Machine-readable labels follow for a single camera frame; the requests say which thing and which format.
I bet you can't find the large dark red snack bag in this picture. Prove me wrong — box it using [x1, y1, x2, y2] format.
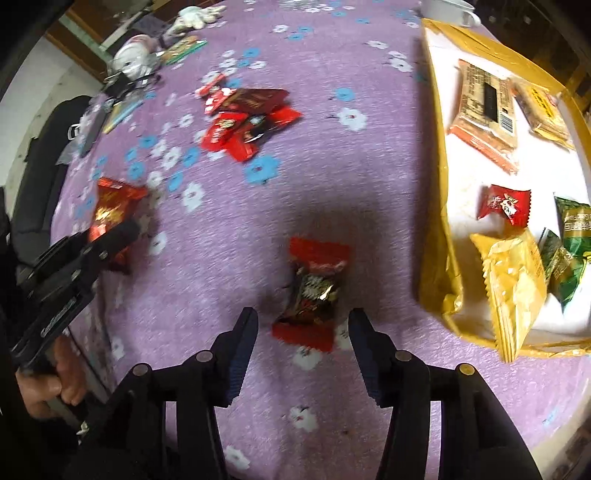
[88, 177, 148, 275]

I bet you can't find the yellow cheese crackers bag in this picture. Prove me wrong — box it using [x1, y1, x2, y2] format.
[470, 228, 547, 363]

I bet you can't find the green snack packet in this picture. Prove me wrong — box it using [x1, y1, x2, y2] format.
[538, 228, 587, 311]
[555, 197, 591, 258]

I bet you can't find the red black candy packet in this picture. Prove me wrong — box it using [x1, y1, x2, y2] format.
[271, 237, 352, 353]

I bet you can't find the small red candy packet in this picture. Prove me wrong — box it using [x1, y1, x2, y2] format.
[477, 184, 531, 228]

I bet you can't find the orange cracker pack with barcode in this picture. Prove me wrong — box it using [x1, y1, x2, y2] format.
[449, 59, 519, 175]

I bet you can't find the salted egg yolk biscuit pack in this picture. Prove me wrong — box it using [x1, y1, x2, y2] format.
[511, 77, 575, 150]

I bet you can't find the dark red golden wafer pack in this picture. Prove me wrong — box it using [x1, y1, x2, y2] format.
[218, 88, 288, 115]

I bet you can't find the left hand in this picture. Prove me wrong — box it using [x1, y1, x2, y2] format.
[15, 335, 87, 419]

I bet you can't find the black leather chair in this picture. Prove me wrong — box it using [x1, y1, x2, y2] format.
[11, 95, 91, 264]

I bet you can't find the black smartphone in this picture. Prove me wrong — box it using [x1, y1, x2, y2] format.
[79, 108, 109, 158]

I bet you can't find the yellow blue booklet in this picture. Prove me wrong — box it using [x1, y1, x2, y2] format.
[102, 97, 143, 135]

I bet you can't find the purple floral tablecloth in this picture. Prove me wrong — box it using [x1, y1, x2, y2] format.
[52, 1, 590, 479]

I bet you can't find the green biscuit packet on table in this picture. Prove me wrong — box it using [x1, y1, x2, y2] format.
[160, 35, 207, 65]

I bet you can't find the yellow cardboard tray box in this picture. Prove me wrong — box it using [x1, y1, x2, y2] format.
[418, 19, 590, 351]

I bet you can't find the white glove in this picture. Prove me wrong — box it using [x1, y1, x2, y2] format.
[165, 5, 226, 36]

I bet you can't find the white ceramic cup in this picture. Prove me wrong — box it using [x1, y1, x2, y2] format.
[420, 0, 482, 28]

